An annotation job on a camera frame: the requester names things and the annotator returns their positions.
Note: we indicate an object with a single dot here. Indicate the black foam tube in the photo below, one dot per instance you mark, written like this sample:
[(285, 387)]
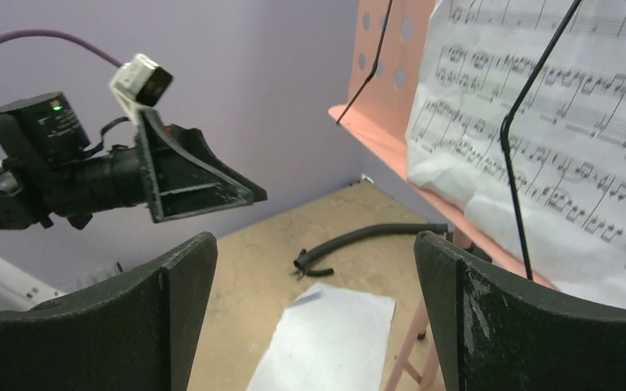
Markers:
[(308, 258)]

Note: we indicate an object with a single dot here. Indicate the pink perforated music stand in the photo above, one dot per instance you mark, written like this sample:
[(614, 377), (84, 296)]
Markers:
[(377, 114)]

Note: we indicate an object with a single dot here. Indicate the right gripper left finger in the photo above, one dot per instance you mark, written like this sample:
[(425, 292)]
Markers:
[(136, 331)]

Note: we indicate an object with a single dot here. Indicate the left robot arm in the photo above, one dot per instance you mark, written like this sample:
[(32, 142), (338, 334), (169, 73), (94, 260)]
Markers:
[(51, 168)]

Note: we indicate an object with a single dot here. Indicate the printed sheet music page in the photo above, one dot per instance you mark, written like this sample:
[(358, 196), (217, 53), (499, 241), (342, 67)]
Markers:
[(481, 108)]

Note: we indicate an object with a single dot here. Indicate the white paper sheet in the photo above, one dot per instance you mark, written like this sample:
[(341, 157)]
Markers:
[(329, 338)]

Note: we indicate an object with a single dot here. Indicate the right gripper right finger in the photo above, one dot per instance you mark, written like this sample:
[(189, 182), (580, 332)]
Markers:
[(495, 330)]

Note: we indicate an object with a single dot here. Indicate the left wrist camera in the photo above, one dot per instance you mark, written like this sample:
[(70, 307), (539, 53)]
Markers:
[(139, 83)]

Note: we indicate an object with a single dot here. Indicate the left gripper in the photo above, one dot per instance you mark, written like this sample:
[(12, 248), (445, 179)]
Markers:
[(174, 172)]

